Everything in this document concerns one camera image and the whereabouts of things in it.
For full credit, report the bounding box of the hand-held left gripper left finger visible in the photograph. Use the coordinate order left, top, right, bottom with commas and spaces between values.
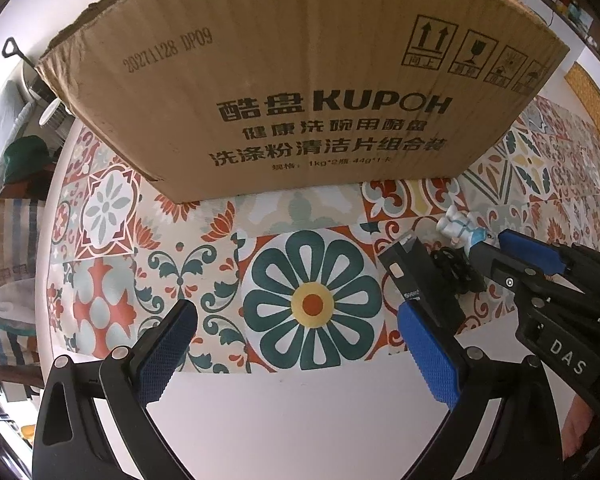
32, 299, 198, 480

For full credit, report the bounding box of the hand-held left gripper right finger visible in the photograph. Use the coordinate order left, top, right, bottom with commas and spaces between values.
397, 302, 568, 480

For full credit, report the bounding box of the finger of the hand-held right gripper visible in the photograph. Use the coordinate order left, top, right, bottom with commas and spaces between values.
470, 242, 571, 302
499, 230, 600, 293

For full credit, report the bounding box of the white and blue figurine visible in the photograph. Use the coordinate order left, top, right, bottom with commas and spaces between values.
437, 203, 493, 252

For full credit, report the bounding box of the black rectangular adapter with cord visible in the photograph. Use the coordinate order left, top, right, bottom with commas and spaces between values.
377, 232, 487, 336

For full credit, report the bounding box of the brown cardboard box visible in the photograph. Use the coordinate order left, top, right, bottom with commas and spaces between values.
35, 0, 571, 204

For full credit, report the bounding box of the person's right forearm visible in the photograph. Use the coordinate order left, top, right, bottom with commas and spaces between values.
562, 400, 600, 461

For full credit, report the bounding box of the patterned table runner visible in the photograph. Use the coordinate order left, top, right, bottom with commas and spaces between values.
45, 90, 600, 376

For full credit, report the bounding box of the yellow woven box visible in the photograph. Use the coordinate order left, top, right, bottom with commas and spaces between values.
564, 62, 600, 143

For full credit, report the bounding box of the striped fabric bag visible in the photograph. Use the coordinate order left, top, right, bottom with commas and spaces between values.
0, 195, 51, 376

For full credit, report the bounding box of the green cloth item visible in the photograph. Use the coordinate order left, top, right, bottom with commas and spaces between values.
2, 135, 56, 186

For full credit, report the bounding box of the grey sofa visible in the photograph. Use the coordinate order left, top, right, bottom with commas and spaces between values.
0, 77, 41, 181

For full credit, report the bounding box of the wooden wall shelf unit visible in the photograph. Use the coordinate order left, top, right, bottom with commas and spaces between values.
510, 0, 600, 71

